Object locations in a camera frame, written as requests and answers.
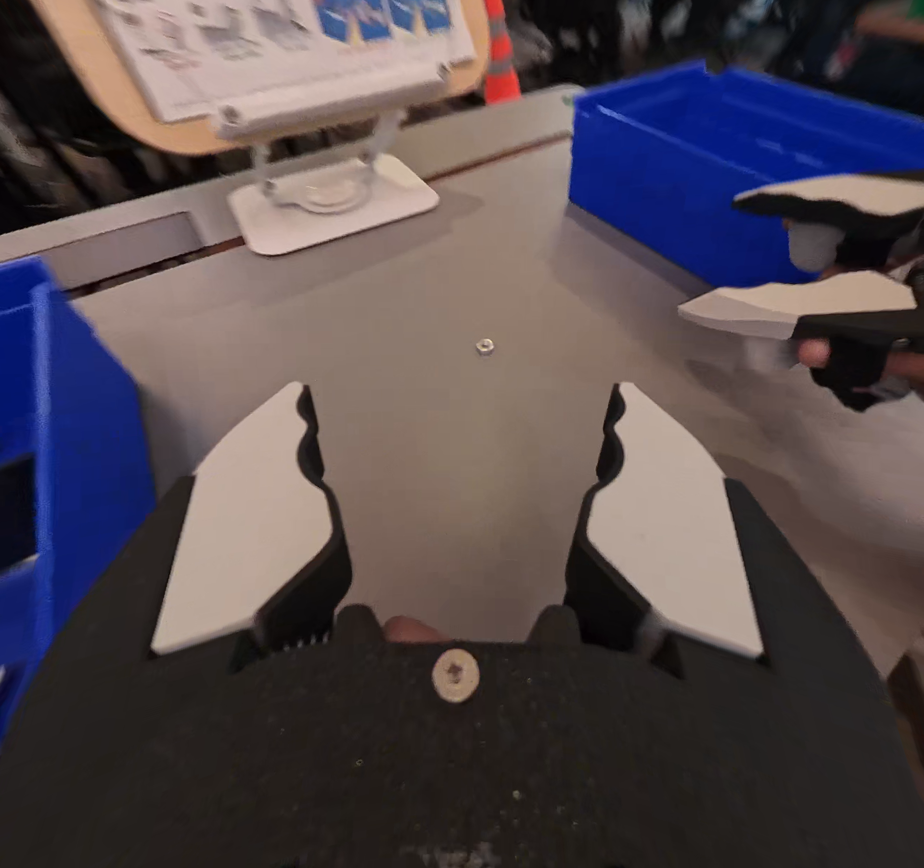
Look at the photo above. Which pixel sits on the person's left hand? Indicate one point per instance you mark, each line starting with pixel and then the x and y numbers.
pixel 411 630

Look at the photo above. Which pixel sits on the silver hex nut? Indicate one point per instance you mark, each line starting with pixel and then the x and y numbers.
pixel 484 347

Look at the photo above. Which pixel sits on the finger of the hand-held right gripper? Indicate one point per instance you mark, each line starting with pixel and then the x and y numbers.
pixel 866 197
pixel 794 301

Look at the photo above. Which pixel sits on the blue plastic bin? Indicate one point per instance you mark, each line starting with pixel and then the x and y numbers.
pixel 72 413
pixel 650 161

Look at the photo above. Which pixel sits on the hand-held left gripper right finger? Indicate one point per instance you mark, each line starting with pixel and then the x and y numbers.
pixel 671 521

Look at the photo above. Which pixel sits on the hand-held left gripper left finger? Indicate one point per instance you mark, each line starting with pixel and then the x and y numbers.
pixel 245 521

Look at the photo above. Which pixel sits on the person's right hand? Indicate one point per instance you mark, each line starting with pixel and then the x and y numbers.
pixel 814 354

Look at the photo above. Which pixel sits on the printed instruction sheet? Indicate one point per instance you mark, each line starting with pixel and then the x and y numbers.
pixel 216 16

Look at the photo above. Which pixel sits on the orange traffic cone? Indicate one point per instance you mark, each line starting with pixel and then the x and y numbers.
pixel 498 52

